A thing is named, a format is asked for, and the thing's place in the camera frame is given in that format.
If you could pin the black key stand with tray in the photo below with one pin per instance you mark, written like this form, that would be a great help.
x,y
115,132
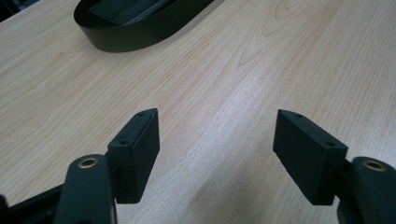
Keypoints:
x,y
130,35

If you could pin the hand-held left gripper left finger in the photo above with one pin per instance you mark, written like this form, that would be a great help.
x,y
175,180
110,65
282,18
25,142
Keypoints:
x,y
137,155

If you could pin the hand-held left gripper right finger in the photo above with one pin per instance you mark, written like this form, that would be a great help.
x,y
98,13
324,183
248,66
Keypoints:
x,y
308,155

